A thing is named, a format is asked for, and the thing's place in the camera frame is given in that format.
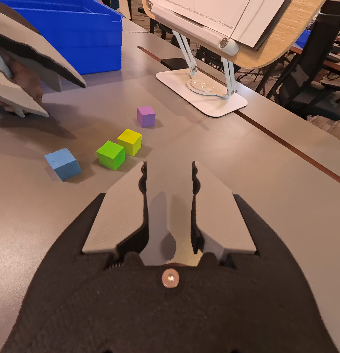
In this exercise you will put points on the yellow foam cube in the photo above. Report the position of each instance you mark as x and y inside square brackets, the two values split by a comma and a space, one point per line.
[128, 138]

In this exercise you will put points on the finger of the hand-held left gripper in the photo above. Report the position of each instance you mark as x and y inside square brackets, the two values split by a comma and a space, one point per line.
[34, 47]
[12, 93]

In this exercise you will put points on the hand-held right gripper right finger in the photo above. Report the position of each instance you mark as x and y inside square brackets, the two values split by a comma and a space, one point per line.
[222, 220]

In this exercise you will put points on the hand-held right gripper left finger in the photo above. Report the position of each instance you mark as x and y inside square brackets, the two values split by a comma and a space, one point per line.
[117, 220]

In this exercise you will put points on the white document holder stand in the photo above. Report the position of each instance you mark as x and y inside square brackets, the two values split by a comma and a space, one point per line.
[214, 102]

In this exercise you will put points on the blue foam cube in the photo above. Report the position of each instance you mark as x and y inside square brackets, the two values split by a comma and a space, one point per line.
[61, 160]

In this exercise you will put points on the green foam cube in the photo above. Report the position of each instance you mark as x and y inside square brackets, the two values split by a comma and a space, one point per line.
[109, 151]

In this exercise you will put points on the purple foam cube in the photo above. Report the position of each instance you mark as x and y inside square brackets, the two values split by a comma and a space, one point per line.
[146, 115]

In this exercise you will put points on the black office chair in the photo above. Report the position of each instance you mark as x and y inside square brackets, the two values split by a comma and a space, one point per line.
[305, 82]

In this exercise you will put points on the blue plastic bin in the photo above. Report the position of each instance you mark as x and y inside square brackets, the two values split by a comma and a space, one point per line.
[84, 41]

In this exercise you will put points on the person's left hand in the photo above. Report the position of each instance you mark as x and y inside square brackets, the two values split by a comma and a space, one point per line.
[29, 82]

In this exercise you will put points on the printed instruction sheet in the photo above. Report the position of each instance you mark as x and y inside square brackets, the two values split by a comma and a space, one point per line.
[227, 13]

